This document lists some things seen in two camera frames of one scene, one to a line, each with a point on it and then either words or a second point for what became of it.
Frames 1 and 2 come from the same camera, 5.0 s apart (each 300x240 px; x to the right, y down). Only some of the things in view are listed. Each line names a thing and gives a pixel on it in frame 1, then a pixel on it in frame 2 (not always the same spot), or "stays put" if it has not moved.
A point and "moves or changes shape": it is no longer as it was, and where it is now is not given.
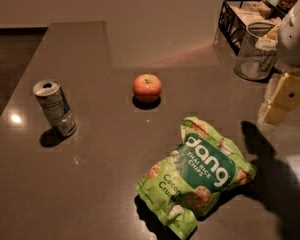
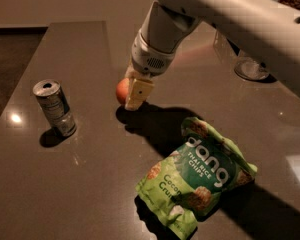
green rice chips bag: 185,184 stays put
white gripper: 295,39 to 149,59
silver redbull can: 56,107 stays put
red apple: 146,87 moves or changes shape
